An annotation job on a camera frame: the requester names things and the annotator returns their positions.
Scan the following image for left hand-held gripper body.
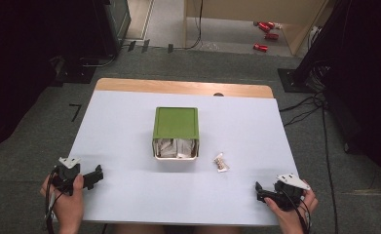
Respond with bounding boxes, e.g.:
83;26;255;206
50;157;82;197

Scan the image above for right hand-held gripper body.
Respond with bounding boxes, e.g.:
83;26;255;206
274;173;311;212

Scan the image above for small clear snack packet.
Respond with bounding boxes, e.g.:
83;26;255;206
212;152;231;174

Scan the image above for pile of white snack packets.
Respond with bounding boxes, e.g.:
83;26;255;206
154;138;198;160

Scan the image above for green lidded storage box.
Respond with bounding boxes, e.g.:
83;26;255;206
151;106;201;162

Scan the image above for person's right hand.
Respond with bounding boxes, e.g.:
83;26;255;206
264;179;319;229

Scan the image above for person's left hand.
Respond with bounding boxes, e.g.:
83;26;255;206
39;174;86;226

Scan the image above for white table sheet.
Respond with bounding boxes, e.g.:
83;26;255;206
51;90;299;227

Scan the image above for black stand base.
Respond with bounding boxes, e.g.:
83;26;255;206
277;67;316;95
51;54;97;88

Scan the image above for wooden table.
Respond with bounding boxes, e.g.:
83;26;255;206
94;77;275;99

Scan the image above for dark cabinet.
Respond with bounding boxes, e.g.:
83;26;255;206
92;0;133;58

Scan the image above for beige wooden partition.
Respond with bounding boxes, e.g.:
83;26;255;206
183;0;330;57

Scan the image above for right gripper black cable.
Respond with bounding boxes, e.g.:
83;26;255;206
284;188;313;234

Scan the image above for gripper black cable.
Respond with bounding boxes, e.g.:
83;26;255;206
43;169;59;234
284;188;313;234

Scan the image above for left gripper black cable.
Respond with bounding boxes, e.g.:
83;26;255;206
43;169;59;234

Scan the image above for black floor cables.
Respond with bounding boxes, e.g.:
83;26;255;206
278;59;340;234

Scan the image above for black hanging cable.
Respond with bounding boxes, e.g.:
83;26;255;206
172;0;204;51

